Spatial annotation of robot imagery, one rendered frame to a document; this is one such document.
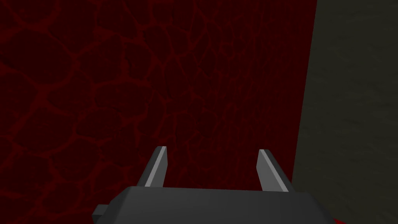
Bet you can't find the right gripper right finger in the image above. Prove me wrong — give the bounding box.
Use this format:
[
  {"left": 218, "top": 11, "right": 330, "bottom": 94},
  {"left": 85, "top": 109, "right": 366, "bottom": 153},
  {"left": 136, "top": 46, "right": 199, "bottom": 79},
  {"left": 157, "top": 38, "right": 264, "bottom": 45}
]
[{"left": 256, "top": 149, "right": 296, "bottom": 193}]

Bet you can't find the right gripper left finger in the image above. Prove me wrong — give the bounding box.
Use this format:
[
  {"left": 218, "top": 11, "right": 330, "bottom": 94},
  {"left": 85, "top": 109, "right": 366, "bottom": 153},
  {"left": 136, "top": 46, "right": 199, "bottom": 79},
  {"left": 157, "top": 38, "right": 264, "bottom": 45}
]
[{"left": 136, "top": 145, "right": 168, "bottom": 188}]

